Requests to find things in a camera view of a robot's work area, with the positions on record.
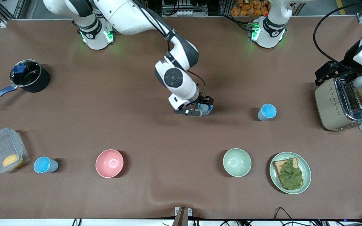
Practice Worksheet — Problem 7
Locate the light blue plastic cup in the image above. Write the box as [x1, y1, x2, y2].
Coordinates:
[33, 156, 59, 174]
[198, 103, 214, 116]
[257, 103, 277, 121]

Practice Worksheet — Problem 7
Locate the beige chrome toaster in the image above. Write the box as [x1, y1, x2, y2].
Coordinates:
[314, 77, 362, 132]

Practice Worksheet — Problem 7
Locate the pale green bowl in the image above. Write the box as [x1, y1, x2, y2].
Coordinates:
[222, 148, 252, 177]

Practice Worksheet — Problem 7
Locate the brown table cover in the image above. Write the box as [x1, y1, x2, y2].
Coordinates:
[0, 16, 362, 220]

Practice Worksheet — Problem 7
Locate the pink bowl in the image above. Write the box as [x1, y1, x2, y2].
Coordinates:
[95, 149, 124, 178]

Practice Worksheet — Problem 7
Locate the brown bread slice under lettuce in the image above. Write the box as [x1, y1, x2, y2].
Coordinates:
[273, 158, 304, 191]

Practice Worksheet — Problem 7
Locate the pale green plate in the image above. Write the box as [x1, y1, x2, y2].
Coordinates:
[269, 152, 312, 195]

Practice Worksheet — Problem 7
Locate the orange snack bag pile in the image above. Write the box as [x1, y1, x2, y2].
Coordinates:
[230, 0, 269, 17]

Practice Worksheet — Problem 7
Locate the green lettuce leaf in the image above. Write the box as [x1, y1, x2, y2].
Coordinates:
[278, 158, 303, 190]

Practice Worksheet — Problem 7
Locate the glass lid with blue knob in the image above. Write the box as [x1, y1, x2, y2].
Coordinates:
[10, 60, 41, 87]

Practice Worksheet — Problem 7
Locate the round yellow food piece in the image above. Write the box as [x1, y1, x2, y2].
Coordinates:
[3, 154, 24, 168]

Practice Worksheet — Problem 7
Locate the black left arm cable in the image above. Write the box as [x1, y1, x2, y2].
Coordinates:
[313, 0, 362, 63]

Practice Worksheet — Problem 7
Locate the metal table edge bracket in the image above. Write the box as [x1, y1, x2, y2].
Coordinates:
[175, 207, 192, 226]

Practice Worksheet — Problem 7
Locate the black looped floor cable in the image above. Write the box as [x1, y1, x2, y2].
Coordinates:
[274, 207, 294, 226]

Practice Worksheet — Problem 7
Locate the black saucepan with blue handle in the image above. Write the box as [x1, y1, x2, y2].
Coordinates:
[0, 59, 50, 108]

